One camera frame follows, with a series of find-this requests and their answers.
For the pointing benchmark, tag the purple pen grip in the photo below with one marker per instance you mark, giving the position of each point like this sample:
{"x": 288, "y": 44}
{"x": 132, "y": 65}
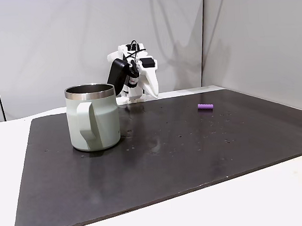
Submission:
{"x": 205, "y": 106}

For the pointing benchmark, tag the black oval webcam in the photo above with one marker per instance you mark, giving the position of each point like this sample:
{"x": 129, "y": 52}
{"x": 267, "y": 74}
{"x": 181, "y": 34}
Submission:
{"x": 117, "y": 74}

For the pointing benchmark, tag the pale green steel-rimmed mug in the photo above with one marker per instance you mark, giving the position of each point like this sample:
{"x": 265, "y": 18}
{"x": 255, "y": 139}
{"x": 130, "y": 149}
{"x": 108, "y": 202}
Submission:
{"x": 106, "y": 117}

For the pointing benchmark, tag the black table mat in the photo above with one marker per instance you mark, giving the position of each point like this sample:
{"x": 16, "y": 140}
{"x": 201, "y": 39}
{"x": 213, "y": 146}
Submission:
{"x": 168, "y": 162}

